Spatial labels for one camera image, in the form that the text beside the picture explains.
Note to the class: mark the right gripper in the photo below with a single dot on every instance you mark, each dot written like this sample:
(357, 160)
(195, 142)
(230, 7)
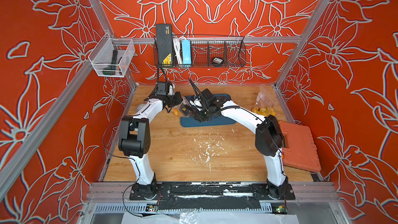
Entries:
(198, 116)

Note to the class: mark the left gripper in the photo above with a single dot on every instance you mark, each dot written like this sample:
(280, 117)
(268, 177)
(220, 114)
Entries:
(179, 99)

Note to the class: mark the clear bag with yellow toys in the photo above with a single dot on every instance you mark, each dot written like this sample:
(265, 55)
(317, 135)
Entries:
(177, 110)

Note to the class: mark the clear resealable bag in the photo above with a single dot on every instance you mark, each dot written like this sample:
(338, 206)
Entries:
(264, 111)
(266, 99)

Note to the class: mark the black metal tongs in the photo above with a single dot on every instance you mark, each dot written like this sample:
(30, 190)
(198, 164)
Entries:
(190, 110)

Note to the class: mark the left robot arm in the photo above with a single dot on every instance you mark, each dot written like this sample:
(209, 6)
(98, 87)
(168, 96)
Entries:
(135, 137)

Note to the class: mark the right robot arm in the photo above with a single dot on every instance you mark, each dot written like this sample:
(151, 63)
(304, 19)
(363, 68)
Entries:
(269, 140)

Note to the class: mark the blue plastic tray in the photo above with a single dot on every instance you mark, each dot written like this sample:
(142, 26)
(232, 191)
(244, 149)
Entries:
(190, 122)

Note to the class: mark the clear tape roll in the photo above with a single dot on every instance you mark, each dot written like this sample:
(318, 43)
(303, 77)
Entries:
(140, 108)

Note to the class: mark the light blue box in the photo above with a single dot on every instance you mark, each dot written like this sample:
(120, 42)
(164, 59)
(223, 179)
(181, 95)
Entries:
(186, 52)

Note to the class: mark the black box with yellow label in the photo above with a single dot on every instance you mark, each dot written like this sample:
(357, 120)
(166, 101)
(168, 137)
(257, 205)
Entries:
(164, 44)

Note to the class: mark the clear acrylic bin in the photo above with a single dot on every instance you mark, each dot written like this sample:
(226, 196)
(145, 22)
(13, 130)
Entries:
(101, 55)

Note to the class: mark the orange tool case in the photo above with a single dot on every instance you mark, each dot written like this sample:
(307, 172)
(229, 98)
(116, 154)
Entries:
(300, 151)

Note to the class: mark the black wire basket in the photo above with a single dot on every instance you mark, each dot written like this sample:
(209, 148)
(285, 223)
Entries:
(203, 48)

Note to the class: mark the dark green screwdriver handle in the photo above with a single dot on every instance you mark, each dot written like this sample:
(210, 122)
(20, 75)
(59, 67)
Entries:
(111, 69)

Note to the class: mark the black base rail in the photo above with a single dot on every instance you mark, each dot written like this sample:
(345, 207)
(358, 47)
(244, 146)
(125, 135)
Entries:
(176, 197)

